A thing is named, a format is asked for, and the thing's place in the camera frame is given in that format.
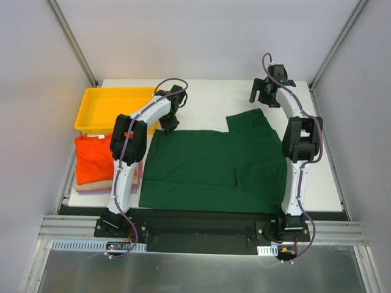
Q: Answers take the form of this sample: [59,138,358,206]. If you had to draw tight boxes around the aluminium front rail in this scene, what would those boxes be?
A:
[38,215,98,239]

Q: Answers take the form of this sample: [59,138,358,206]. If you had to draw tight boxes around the right aluminium frame post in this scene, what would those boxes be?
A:
[309,0,370,92]

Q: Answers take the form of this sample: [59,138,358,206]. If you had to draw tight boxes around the green t-shirt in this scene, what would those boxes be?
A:
[139,109,287,214]

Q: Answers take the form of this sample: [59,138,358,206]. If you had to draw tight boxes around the aluminium frame post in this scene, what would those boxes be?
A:
[46,0,99,87]
[309,0,370,92]

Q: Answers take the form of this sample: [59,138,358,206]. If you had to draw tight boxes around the white slotted cable duct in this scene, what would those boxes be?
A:
[51,239,133,253]

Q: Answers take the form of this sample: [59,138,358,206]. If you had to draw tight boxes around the orange folded t-shirt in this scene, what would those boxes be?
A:
[74,134,114,185]

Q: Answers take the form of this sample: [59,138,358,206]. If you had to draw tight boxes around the beige folded t-shirt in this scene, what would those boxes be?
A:
[72,164,142,194]

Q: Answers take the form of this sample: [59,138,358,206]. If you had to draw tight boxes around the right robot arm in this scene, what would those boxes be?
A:
[249,63,323,241]

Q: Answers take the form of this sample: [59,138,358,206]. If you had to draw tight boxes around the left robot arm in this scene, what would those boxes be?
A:
[108,85,187,214]

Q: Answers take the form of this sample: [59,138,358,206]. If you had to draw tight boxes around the left aluminium frame post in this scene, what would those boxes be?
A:
[46,0,99,87]

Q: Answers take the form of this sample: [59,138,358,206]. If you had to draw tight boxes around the lilac folded t-shirt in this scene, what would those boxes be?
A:
[73,184,139,195]

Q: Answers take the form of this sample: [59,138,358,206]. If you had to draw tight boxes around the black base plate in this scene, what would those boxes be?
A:
[94,209,310,255]

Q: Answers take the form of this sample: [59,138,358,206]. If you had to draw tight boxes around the yellow plastic tray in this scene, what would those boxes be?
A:
[75,87,154,135]

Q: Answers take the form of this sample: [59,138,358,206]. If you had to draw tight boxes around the pink folded t-shirt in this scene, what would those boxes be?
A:
[132,161,143,189]

